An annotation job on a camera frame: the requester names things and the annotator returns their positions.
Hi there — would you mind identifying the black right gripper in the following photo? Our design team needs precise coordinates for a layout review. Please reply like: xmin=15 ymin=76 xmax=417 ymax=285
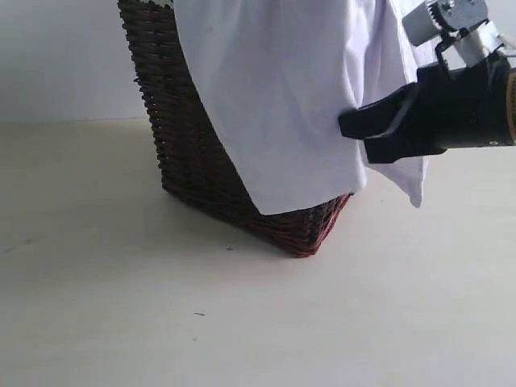
xmin=338 ymin=56 xmax=515 ymax=164

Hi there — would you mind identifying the white t-shirt red lettering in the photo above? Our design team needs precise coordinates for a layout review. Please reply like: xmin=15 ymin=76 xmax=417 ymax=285
xmin=173 ymin=0 xmax=434 ymax=215

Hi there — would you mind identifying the dark brown wicker basket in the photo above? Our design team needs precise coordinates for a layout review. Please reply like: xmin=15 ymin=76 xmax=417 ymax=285
xmin=118 ymin=1 xmax=350 ymax=257

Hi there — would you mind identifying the cream lace basket liner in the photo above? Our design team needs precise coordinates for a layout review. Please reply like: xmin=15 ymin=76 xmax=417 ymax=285
xmin=142 ymin=0 xmax=173 ymax=9

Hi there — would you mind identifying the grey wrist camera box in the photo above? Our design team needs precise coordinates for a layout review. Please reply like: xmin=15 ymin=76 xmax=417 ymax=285
xmin=402 ymin=0 xmax=509 ymax=67

